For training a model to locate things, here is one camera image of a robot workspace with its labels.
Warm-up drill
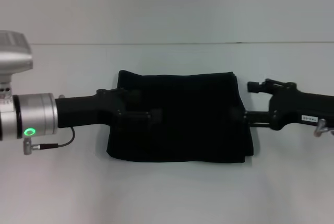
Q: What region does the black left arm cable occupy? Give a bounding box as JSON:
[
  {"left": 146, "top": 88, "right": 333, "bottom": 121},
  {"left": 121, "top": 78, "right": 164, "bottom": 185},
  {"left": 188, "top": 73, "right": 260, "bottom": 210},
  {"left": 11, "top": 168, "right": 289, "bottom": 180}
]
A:
[{"left": 22, "top": 126, "right": 76, "bottom": 156}]

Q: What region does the black shirt with FREE print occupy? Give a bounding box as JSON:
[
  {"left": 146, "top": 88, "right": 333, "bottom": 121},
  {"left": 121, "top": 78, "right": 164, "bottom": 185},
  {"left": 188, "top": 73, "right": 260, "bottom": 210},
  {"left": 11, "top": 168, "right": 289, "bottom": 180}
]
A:
[{"left": 106, "top": 69, "right": 255, "bottom": 164}]

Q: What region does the grey right arm cable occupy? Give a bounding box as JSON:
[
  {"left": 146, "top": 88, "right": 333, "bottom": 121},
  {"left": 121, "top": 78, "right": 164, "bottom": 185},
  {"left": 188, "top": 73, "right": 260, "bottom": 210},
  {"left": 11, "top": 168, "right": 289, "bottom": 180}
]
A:
[{"left": 314, "top": 119, "right": 334, "bottom": 138}]

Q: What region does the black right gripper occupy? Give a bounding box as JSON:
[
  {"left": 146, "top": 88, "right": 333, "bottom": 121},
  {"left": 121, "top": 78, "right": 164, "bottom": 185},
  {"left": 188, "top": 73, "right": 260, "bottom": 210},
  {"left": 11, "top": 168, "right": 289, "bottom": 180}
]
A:
[{"left": 231, "top": 78, "right": 334, "bottom": 131}]

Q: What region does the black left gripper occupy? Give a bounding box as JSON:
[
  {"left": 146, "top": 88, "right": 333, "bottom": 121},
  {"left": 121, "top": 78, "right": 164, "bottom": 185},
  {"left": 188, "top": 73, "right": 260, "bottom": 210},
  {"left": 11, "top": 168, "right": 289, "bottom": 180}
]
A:
[{"left": 55, "top": 87, "right": 164, "bottom": 131}]

